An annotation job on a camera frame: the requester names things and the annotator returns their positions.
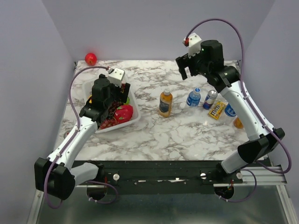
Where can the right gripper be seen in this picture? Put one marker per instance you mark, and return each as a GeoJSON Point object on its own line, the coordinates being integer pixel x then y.
{"type": "Point", "coordinates": [186, 60]}

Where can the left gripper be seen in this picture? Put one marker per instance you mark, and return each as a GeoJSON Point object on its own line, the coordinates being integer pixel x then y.
{"type": "Point", "coordinates": [121, 96]}

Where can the white bottle cap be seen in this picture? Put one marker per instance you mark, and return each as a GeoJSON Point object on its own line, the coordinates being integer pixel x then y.
{"type": "Point", "coordinates": [167, 91]}

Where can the tall orange juice bottle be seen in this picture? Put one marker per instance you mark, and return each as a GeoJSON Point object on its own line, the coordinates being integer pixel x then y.
{"type": "Point", "coordinates": [165, 104]}

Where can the blue label water bottle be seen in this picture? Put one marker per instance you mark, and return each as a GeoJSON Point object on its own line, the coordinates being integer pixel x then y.
{"type": "Point", "coordinates": [229, 111]}

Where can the small orange juice bottle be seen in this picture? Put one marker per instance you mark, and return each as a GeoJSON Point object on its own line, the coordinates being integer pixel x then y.
{"type": "Point", "coordinates": [237, 123]}

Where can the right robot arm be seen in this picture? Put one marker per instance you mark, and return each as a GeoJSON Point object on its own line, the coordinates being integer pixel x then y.
{"type": "Point", "coordinates": [206, 58]}

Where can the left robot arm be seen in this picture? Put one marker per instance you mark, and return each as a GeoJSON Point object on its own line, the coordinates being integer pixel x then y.
{"type": "Point", "coordinates": [55, 175]}

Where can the green apple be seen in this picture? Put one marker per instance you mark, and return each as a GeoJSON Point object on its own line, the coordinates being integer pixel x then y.
{"type": "Point", "coordinates": [128, 101]}

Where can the dark red grape bunch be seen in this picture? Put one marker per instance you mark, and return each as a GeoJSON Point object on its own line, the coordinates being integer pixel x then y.
{"type": "Point", "coordinates": [113, 108]}

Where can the red apple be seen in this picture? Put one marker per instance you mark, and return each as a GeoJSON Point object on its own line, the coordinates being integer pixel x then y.
{"type": "Point", "coordinates": [90, 59]}

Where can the white plastic basket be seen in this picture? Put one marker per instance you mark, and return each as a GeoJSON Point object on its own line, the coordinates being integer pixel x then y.
{"type": "Point", "coordinates": [87, 91]}

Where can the red dragon fruit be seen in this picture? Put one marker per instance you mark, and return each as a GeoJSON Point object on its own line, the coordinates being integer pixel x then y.
{"type": "Point", "coordinates": [123, 113]}

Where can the Red Bull can right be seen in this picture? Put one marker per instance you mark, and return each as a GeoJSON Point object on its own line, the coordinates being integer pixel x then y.
{"type": "Point", "coordinates": [210, 99]}

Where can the light red grape bunch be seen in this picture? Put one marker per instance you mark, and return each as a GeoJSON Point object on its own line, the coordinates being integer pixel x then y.
{"type": "Point", "coordinates": [108, 123]}

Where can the yellow M&M's candy pack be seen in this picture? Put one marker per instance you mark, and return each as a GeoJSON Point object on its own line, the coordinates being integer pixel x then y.
{"type": "Point", "coordinates": [217, 110]}

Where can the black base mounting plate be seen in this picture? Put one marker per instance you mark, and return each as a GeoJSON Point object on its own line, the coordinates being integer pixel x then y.
{"type": "Point", "coordinates": [162, 177]}

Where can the aluminium frame rail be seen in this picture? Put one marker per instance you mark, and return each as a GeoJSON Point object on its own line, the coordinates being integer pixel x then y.
{"type": "Point", "coordinates": [263, 177]}

